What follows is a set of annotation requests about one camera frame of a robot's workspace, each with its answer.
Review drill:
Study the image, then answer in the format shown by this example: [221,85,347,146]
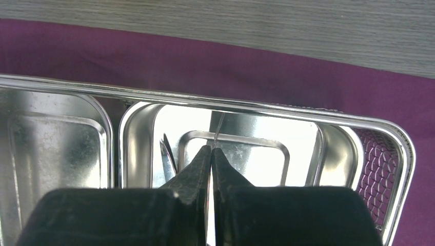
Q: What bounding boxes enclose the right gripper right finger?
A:
[211,148,382,245]

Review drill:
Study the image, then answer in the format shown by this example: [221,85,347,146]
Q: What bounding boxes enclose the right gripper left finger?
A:
[17,146,211,245]

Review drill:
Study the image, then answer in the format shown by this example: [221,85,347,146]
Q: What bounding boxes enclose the steel surgical scissors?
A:
[159,133,179,182]

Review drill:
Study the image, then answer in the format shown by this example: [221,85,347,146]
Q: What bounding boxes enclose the steel instrument tray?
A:
[1,75,416,245]

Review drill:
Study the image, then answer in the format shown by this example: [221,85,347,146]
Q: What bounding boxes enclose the purple cloth wrap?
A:
[1,18,434,245]

